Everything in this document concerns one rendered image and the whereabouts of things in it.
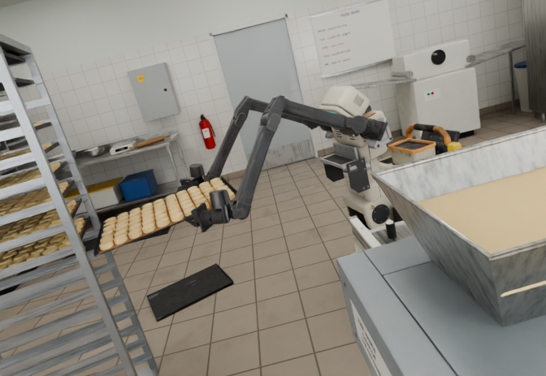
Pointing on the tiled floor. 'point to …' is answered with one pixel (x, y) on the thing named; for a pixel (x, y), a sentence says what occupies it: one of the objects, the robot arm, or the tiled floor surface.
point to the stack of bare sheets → (188, 291)
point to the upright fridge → (535, 36)
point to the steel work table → (135, 153)
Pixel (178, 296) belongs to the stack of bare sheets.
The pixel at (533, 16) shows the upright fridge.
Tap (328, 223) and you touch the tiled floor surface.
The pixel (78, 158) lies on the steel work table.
